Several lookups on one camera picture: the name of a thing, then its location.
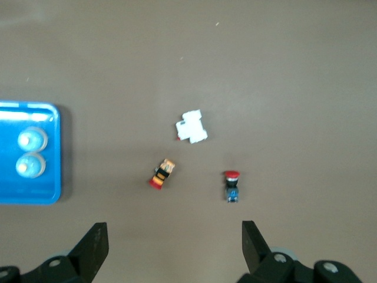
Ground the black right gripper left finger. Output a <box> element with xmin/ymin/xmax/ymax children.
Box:
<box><xmin>0</xmin><ymin>222</ymin><xmax>109</xmax><ymax>283</ymax></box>

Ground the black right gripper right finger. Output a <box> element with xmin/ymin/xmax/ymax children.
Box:
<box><xmin>237</xmin><ymin>220</ymin><xmax>362</xmax><ymax>283</ymax></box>

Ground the blue bell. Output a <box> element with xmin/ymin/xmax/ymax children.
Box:
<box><xmin>17</xmin><ymin>126</ymin><xmax>48</xmax><ymax>153</ymax></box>
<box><xmin>15</xmin><ymin>152</ymin><xmax>47</xmax><ymax>179</ymax></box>

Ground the blue plastic tray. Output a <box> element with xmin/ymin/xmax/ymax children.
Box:
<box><xmin>0</xmin><ymin>101</ymin><xmax>62</xmax><ymax>206</ymax></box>

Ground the red emergency stop button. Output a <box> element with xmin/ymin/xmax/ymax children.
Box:
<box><xmin>221</xmin><ymin>170</ymin><xmax>241</xmax><ymax>204</ymax></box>

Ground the white circuit breaker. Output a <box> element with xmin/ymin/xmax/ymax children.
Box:
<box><xmin>175</xmin><ymin>109</ymin><xmax>209</xmax><ymax>144</ymax></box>

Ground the orange and red switch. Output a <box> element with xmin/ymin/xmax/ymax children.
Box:
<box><xmin>148</xmin><ymin>158</ymin><xmax>177</xmax><ymax>191</ymax></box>

